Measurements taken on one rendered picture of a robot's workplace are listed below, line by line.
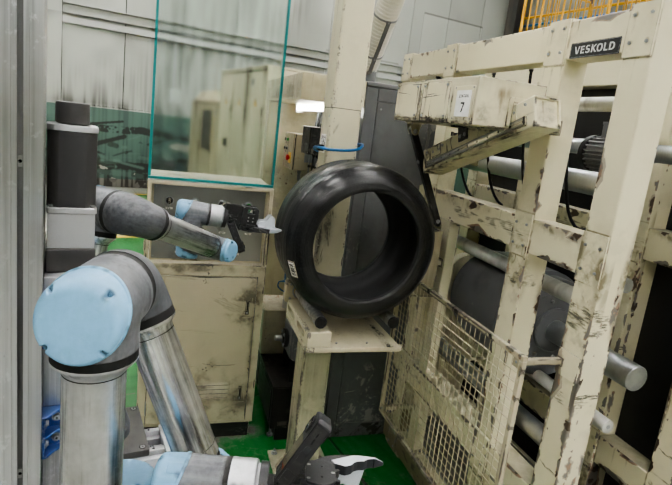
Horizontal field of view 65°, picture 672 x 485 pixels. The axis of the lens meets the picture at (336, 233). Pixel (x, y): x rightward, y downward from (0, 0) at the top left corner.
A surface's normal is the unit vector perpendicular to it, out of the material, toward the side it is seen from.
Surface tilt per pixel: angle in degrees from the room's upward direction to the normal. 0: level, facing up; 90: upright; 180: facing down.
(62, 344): 83
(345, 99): 90
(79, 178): 90
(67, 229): 90
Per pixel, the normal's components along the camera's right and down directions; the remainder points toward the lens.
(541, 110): 0.31, -0.09
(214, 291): 0.29, 0.22
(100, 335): 0.00, 0.07
